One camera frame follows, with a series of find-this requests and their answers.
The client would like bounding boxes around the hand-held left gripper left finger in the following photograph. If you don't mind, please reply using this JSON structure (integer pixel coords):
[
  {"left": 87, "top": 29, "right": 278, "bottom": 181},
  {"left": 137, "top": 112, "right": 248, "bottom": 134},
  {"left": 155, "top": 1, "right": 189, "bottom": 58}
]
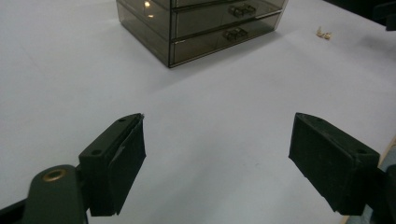
[{"left": 78, "top": 113, "right": 147, "bottom": 217}]

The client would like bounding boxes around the smoky transparent drawer organizer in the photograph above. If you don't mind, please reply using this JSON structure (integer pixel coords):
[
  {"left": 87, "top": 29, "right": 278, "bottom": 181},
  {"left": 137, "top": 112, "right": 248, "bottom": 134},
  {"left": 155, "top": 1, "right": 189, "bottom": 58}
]
[{"left": 115, "top": 0, "right": 289, "bottom": 69}]

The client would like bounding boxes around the white table sheet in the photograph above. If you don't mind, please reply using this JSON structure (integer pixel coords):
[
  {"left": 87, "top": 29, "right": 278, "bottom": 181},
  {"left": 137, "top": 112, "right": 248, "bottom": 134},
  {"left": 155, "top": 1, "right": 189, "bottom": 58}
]
[{"left": 0, "top": 0, "right": 396, "bottom": 224}]

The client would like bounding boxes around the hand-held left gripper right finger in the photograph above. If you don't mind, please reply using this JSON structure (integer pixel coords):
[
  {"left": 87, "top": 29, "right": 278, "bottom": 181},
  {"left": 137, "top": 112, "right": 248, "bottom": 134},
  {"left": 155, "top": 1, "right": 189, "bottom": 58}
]
[{"left": 288, "top": 112, "right": 381, "bottom": 217}]

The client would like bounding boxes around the black curtain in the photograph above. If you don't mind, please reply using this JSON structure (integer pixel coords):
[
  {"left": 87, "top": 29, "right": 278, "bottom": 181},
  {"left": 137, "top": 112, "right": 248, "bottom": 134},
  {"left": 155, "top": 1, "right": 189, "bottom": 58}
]
[{"left": 323, "top": 0, "right": 396, "bottom": 32}]

